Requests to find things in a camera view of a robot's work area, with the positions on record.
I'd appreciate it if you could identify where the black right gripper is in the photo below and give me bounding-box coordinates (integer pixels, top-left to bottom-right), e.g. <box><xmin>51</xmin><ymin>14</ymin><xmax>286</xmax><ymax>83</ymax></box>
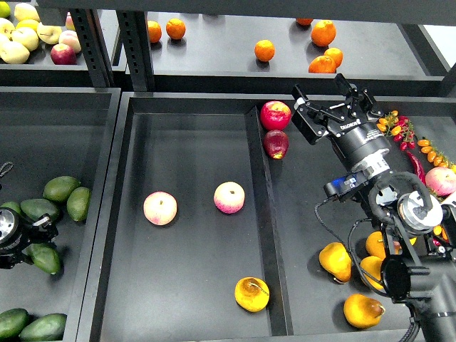
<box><xmin>291</xmin><ymin>73</ymin><xmax>382</xmax><ymax>145</ymax></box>

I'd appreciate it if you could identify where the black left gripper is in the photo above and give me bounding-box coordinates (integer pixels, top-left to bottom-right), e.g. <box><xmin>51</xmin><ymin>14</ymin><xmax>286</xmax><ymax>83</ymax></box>
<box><xmin>1</xmin><ymin>213</ymin><xmax>58</xmax><ymax>269</ymax></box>

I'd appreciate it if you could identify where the dark green avocado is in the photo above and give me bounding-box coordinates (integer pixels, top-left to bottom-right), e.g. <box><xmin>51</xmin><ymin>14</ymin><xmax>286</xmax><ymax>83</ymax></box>
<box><xmin>28</xmin><ymin>244</ymin><xmax>61</xmax><ymax>274</ymax></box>

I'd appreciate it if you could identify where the yellow pear with stem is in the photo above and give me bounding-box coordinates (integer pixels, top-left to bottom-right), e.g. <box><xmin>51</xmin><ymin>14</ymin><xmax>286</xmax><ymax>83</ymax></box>
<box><xmin>234</xmin><ymin>276</ymin><xmax>270</xmax><ymax>313</ymax></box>

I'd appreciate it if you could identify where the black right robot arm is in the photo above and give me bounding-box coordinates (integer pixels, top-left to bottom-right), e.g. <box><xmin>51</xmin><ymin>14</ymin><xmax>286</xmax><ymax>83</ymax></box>
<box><xmin>292</xmin><ymin>74</ymin><xmax>455</xmax><ymax>341</ymax></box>

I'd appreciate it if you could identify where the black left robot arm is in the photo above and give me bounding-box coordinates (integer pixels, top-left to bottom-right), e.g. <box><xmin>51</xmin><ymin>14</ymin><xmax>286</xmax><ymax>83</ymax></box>
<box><xmin>1</xmin><ymin>206</ymin><xmax>58</xmax><ymax>269</ymax></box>

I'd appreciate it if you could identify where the green avocado middle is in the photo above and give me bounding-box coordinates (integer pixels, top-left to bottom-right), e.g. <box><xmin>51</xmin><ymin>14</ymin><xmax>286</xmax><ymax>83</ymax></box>
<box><xmin>20</xmin><ymin>198</ymin><xmax>61</xmax><ymax>222</ymax></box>

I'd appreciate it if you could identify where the green avocado far left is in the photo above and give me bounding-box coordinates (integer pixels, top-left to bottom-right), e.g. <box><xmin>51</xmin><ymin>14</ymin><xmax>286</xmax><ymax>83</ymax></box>
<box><xmin>1</xmin><ymin>201</ymin><xmax>21</xmax><ymax>214</ymax></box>

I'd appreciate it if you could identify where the green avocado top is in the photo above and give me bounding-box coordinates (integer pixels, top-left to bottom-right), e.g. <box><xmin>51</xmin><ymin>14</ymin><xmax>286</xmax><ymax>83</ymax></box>
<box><xmin>43</xmin><ymin>176</ymin><xmax>81</xmax><ymax>203</ymax></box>

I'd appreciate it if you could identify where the green avocado bottom left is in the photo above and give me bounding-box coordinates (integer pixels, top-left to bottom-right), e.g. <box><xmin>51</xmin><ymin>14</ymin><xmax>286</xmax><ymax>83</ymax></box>
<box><xmin>1</xmin><ymin>308</ymin><xmax>30</xmax><ymax>341</ymax></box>

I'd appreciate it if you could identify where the yellow pear brown tip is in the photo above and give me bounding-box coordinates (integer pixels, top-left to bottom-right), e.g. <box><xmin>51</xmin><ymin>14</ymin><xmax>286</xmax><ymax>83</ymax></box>
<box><xmin>365</xmin><ymin>231</ymin><xmax>386</xmax><ymax>259</ymax></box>

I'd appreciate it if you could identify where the yellow pear left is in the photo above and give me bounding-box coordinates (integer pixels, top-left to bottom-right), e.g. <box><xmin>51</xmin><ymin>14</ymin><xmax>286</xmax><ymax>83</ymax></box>
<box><xmin>318</xmin><ymin>242</ymin><xmax>352</xmax><ymax>284</ymax></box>

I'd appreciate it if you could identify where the yellow pear middle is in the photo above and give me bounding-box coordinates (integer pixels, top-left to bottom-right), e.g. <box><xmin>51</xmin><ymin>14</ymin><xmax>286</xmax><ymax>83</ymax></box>
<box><xmin>360</xmin><ymin>256</ymin><xmax>384</xmax><ymax>290</ymax></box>

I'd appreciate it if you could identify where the orange front right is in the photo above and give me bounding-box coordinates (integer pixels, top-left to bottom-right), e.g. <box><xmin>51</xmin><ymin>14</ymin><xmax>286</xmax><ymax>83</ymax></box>
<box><xmin>308</xmin><ymin>55</ymin><xmax>336</xmax><ymax>73</ymax></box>

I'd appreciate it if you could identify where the orange right small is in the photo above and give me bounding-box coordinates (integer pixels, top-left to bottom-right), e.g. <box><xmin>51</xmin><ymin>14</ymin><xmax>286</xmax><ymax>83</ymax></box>
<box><xmin>324</xmin><ymin>47</ymin><xmax>343</xmax><ymax>68</ymax></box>

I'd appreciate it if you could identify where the bright red apple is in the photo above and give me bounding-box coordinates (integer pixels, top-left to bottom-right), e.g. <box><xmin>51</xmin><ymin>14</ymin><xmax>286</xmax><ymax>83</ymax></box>
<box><xmin>260</xmin><ymin>100</ymin><xmax>291</xmax><ymax>131</ymax></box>

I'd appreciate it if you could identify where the large orange right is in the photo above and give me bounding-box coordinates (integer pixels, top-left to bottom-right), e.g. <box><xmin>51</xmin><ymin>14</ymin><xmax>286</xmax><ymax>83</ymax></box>
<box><xmin>311</xmin><ymin>19</ymin><xmax>337</xmax><ymax>47</ymax></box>

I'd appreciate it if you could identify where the dark red apple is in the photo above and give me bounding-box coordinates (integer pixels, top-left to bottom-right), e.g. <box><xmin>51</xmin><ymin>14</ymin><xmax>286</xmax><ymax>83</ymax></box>
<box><xmin>263</xmin><ymin>130</ymin><xmax>289</xmax><ymax>160</ymax></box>

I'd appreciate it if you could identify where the orange centre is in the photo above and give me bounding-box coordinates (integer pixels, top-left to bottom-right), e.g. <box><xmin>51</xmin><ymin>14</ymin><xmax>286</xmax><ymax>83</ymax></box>
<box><xmin>254</xmin><ymin>39</ymin><xmax>275</xmax><ymax>63</ymax></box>

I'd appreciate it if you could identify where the orange partly hidden top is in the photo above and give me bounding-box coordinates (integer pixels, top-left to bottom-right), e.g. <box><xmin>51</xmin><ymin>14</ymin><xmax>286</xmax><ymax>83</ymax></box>
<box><xmin>296</xmin><ymin>18</ymin><xmax>313</xmax><ymax>26</ymax></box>

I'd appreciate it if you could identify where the cherry tomato bunch top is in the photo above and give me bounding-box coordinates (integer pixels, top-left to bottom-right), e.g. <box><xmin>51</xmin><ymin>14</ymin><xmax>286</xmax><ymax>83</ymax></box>
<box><xmin>376</xmin><ymin>110</ymin><xmax>415</xmax><ymax>151</ymax></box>

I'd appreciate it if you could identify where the cherry tomato bunch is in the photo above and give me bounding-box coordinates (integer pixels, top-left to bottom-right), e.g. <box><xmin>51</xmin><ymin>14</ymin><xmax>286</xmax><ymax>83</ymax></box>
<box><xmin>376</xmin><ymin>110</ymin><xmax>415</xmax><ymax>151</ymax></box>
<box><xmin>432</xmin><ymin>224</ymin><xmax>455</xmax><ymax>249</ymax></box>

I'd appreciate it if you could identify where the black left tray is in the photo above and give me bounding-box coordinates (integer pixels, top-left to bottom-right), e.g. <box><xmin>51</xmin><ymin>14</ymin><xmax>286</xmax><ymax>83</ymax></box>
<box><xmin>1</xmin><ymin>87</ymin><xmax>120</xmax><ymax>341</ymax></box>

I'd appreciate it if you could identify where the black tray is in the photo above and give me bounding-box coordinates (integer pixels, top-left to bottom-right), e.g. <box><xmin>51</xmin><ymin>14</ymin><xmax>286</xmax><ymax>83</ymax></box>
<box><xmin>75</xmin><ymin>91</ymin><xmax>456</xmax><ymax>342</ymax></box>
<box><xmin>1</xmin><ymin>87</ymin><xmax>120</xmax><ymax>341</ymax></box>

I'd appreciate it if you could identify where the red chili pepper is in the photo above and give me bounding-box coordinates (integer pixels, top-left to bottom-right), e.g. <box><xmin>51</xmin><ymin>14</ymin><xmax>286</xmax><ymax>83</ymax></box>
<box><xmin>405</xmin><ymin>150</ymin><xmax>426</xmax><ymax>185</ymax></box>

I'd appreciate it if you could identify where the pink apple left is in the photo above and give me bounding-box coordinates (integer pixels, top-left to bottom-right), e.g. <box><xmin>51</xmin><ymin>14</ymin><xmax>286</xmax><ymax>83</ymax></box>
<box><xmin>143</xmin><ymin>192</ymin><xmax>177</xmax><ymax>226</ymax></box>

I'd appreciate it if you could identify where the pink apple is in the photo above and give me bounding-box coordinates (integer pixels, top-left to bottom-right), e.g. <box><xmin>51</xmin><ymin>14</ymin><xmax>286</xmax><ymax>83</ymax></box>
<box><xmin>214</xmin><ymin>181</ymin><xmax>245</xmax><ymax>214</ymax></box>
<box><xmin>143</xmin><ymin>192</ymin><xmax>177</xmax><ymax>226</ymax></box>

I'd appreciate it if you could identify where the orange cherry tomato vine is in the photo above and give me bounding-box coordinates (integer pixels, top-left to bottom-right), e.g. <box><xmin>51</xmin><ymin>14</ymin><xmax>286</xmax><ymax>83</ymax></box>
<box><xmin>417</xmin><ymin>138</ymin><xmax>455</xmax><ymax>172</ymax></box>

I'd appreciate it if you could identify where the black shelf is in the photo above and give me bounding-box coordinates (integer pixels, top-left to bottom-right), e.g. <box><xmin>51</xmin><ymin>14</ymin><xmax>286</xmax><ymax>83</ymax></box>
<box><xmin>0</xmin><ymin>0</ymin><xmax>122</xmax><ymax>88</ymax></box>
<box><xmin>112</xmin><ymin>10</ymin><xmax>450</xmax><ymax>97</ymax></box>

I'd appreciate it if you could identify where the pink apple centre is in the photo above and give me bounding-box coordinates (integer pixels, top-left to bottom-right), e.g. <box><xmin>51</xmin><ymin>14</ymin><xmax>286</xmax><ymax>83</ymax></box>
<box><xmin>214</xmin><ymin>181</ymin><xmax>245</xmax><ymax>214</ymax></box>

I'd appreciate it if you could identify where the pink apple right bin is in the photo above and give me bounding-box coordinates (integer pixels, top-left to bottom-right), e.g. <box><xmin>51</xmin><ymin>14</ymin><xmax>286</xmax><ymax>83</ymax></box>
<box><xmin>425</xmin><ymin>167</ymin><xmax>455</xmax><ymax>197</ymax></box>

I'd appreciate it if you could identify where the white label card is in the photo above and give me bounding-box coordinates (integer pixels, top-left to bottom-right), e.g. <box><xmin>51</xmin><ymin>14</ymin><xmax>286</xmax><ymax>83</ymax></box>
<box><xmin>441</xmin><ymin>192</ymin><xmax>456</xmax><ymax>208</ymax></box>

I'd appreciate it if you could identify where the black centre tray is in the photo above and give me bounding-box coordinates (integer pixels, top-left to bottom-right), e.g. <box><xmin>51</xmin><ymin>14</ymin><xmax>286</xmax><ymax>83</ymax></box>
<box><xmin>75</xmin><ymin>91</ymin><xmax>456</xmax><ymax>342</ymax></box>

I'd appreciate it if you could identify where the orange far left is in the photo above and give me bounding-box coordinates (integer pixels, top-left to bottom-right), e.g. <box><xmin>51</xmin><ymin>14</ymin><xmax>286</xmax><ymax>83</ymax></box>
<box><xmin>147</xmin><ymin>21</ymin><xmax>162</xmax><ymax>43</ymax></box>

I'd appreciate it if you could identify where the black upper left shelf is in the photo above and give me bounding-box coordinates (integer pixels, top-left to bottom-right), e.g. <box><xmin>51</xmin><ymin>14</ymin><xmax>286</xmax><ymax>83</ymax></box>
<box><xmin>0</xmin><ymin>0</ymin><xmax>122</xmax><ymax>88</ymax></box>

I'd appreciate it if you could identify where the cherry tomato bunch bottom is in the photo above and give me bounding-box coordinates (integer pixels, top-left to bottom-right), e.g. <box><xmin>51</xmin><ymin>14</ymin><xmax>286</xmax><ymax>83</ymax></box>
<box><xmin>432</xmin><ymin>224</ymin><xmax>455</xmax><ymax>249</ymax></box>

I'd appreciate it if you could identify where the red apple upper shelf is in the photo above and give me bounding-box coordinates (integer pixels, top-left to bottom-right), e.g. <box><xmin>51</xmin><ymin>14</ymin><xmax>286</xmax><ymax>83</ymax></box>
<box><xmin>51</xmin><ymin>43</ymin><xmax>77</xmax><ymax>65</ymax></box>

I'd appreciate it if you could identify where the black shelf post right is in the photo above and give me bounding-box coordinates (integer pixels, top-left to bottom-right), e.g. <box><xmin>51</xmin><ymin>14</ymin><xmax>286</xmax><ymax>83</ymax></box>
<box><xmin>116</xmin><ymin>10</ymin><xmax>155</xmax><ymax>92</ymax></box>

